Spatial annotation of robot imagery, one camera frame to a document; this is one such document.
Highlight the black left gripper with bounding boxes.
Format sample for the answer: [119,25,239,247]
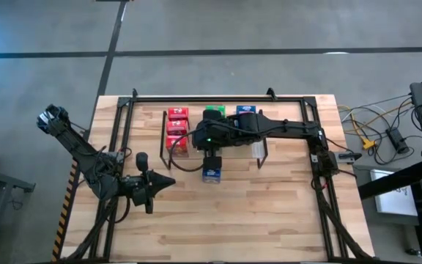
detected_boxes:
[119,151,177,215]

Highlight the black power adapter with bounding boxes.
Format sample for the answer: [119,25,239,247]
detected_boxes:
[385,127,410,155]

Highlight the green Apple Jacks cereal box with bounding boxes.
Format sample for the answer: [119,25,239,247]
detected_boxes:
[205,105,227,117]

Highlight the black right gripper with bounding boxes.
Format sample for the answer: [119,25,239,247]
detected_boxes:
[191,108,236,172]

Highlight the white paper sheet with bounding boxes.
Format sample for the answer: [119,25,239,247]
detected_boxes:
[369,168,419,217]

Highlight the black metal bar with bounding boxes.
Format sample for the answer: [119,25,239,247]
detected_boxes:
[357,153,422,201]

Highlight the yellow cable with plug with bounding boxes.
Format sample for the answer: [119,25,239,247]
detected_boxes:
[349,100,414,151]

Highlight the black metal table frame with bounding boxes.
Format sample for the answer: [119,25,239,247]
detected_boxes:
[59,87,375,264]

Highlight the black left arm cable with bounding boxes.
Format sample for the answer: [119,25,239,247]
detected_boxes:
[113,197,132,224]

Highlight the yellow black hazard tape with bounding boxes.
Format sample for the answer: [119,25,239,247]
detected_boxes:
[51,159,79,263]

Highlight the grey metal stand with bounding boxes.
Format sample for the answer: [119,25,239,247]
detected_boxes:
[0,164,36,264]

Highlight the red Froot Loops cereal box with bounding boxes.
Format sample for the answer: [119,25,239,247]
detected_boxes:
[165,134,190,158]
[166,119,189,136]
[167,106,190,120]

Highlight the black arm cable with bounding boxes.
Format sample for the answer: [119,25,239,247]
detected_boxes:
[168,131,205,173]
[113,197,132,224]

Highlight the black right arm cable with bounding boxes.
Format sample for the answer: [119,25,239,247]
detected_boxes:
[168,131,205,173]

